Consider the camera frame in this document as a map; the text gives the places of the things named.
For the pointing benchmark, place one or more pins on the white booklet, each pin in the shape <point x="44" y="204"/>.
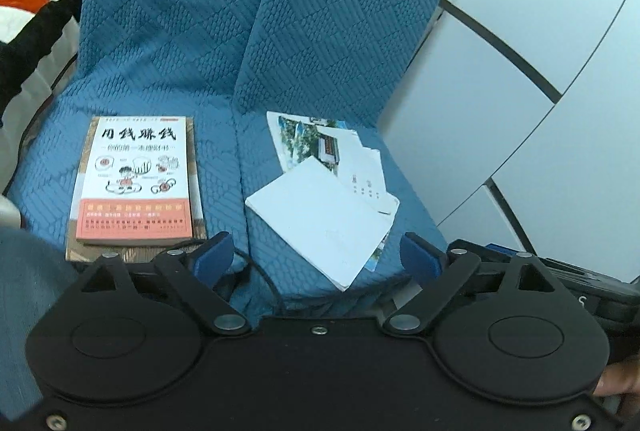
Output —
<point x="320" y="221"/>

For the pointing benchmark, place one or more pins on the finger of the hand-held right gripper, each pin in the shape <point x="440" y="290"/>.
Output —
<point x="500" y="251"/>

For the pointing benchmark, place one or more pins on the brown cover book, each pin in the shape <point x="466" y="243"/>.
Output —
<point x="130" y="255"/>

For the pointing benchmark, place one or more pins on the blue covered sofa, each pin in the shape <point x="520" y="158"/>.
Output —
<point x="200" y="11"/>

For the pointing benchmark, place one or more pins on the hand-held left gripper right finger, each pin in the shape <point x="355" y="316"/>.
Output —
<point x="422" y="261"/>

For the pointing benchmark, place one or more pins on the white orange book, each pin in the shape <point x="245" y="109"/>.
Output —
<point x="130" y="171"/>

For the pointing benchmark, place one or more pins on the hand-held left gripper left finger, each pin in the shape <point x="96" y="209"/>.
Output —
<point x="215" y="258"/>

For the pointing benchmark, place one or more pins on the person's right hand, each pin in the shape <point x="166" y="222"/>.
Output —
<point x="620" y="378"/>

